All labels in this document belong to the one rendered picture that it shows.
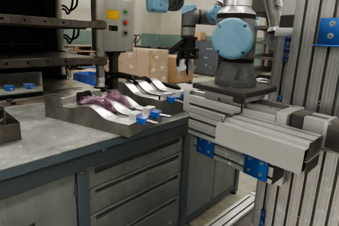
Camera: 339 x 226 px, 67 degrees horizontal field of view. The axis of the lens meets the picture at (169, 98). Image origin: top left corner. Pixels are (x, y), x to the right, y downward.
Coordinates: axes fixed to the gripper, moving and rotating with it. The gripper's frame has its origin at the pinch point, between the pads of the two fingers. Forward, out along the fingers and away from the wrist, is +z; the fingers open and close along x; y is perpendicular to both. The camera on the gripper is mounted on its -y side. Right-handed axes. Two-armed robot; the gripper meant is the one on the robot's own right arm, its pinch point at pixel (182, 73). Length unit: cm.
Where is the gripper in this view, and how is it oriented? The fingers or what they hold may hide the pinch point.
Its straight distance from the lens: 140.4
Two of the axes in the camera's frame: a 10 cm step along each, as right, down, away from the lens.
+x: 7.1, -1.4, 7.0
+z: -0.4, 9.7, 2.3
